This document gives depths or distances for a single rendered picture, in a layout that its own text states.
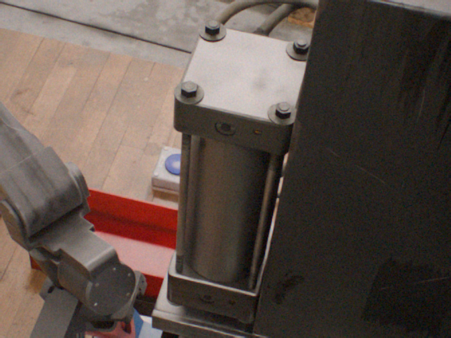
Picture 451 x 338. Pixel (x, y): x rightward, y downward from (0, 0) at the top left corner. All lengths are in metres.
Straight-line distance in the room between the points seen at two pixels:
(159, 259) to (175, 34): 1.74
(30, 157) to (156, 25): 2.09
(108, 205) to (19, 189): 0.42
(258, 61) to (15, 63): 0.93
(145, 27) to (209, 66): 2.30
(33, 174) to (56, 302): 0.15
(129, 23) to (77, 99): 1.51
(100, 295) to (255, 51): 0.33
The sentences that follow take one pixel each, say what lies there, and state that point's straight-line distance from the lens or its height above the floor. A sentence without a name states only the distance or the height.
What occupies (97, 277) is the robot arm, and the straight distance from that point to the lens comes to 0.87.
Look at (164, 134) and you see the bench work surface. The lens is 1.42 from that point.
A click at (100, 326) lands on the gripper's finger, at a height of 1.08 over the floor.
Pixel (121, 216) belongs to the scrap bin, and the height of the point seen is 0.91.
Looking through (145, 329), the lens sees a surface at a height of 1.00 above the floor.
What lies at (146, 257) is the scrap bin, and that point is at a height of 0.91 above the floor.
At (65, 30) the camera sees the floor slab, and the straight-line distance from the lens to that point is 2.95.
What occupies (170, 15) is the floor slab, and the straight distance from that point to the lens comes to 3.00.
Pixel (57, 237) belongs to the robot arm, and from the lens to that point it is 0.90.
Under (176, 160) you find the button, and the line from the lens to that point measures 1.33.
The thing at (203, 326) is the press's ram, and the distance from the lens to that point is 0.89.
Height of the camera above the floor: 1.96
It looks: 51 degrees down
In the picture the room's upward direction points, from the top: 6 degrees clockwise
